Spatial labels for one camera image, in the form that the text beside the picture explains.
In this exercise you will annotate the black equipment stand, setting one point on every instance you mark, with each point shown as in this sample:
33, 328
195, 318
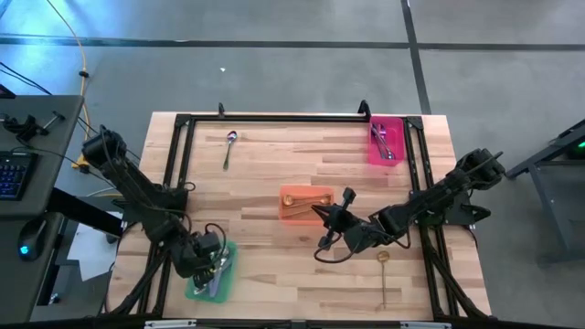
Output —
548, 183

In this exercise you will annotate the white paper sheet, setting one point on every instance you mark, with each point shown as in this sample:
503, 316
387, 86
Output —
98, 249

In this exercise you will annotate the black desk clamp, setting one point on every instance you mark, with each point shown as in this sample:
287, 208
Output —
25, 127

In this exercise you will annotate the orange plastic bin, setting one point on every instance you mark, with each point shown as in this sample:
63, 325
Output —
301, 218

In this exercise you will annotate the silver metal bracket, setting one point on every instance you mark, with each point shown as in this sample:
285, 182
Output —
425, 325
169, 324

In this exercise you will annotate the black frame clamp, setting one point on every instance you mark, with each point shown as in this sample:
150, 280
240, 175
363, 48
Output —
221, 109
364, 108

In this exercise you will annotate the black aluminium rig frame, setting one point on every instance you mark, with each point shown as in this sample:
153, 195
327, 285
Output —
297, 118

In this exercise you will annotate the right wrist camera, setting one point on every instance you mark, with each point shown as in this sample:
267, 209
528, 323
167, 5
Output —
348, 195

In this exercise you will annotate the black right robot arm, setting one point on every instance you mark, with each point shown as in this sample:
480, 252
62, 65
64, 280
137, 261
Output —
434, 196

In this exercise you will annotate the black backlit keyboard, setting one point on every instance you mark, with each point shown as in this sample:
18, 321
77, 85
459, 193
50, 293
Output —
13, 173

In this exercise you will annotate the black computer mouse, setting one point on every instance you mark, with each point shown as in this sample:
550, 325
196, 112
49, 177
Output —
31, 237

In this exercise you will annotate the pink plastic bin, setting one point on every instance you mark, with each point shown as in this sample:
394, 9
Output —
398, 137

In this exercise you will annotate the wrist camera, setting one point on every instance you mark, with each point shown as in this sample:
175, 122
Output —
209, 242
348, 195

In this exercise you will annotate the teal plastic bin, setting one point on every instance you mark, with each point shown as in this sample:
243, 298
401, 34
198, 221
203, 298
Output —
230, 274

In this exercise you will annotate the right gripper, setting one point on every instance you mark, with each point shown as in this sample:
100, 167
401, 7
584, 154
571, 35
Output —
345, 226

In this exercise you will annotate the iridescent spoon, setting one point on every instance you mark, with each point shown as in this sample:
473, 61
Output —
231, 136
388, 153
378, 137

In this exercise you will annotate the gold spoon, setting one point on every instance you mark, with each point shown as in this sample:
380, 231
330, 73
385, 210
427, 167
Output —
325, 199
383, 257
288, 199

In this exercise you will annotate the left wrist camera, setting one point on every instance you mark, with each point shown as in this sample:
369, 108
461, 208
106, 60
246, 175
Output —
209, 242

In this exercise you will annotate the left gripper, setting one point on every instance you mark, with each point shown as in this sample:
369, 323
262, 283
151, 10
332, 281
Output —
192, 262

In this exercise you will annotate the black operator desk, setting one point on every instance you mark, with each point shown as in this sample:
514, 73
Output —
50, 137

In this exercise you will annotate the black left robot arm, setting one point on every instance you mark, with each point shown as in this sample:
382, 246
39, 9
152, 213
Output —
137, 187

